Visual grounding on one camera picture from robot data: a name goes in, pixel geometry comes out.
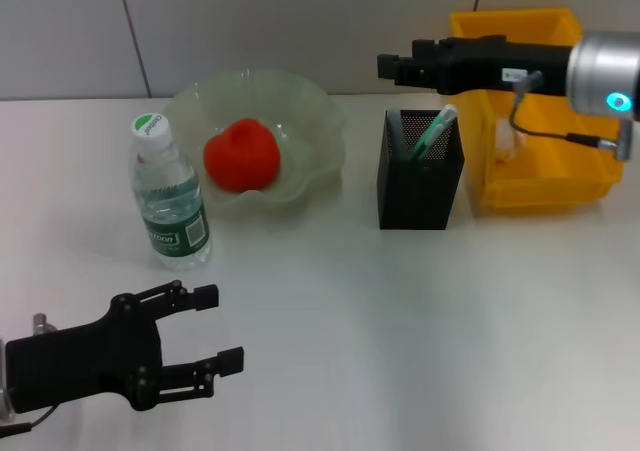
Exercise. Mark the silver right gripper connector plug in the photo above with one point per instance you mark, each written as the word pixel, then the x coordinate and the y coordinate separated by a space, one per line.
pixel 527 78

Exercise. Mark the red-orange toy orange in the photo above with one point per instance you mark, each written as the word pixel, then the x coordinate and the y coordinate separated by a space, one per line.
pixel 242 153

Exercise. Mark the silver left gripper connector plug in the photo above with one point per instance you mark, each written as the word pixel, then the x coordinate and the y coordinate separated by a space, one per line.
pixel 41 322

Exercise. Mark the clear green-label water bottle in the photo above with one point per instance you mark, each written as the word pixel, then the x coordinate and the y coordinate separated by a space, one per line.
pixel 170 196

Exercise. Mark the white paper ball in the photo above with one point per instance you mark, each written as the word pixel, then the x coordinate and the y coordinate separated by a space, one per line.
pixel 510 141

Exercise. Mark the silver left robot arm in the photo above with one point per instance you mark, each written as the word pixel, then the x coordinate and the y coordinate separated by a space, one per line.
pixel 4 391

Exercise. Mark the mint green pen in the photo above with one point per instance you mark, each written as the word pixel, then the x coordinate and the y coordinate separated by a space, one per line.
pixel 432 133

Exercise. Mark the green glass fruit bowl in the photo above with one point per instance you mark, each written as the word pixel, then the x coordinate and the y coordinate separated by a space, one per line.
pixel 310 121

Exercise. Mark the yellow plastic bin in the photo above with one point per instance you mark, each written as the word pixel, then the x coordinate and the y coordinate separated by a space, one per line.
pixel 550 171

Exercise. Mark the black mesh pen holder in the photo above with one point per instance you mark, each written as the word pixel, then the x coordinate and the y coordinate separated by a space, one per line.
pixel 417 196

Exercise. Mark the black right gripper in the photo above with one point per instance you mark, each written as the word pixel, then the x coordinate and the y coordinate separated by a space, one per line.
pixel 505 66

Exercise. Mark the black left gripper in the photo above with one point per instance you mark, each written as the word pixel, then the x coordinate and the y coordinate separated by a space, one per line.
pixel 85 366

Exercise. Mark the grey marker pen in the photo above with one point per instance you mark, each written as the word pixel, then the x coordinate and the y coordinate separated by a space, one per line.
pixel 397 133

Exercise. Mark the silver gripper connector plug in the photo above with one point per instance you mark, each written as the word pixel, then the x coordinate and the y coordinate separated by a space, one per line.
pixel 527 78
pixel 41 322

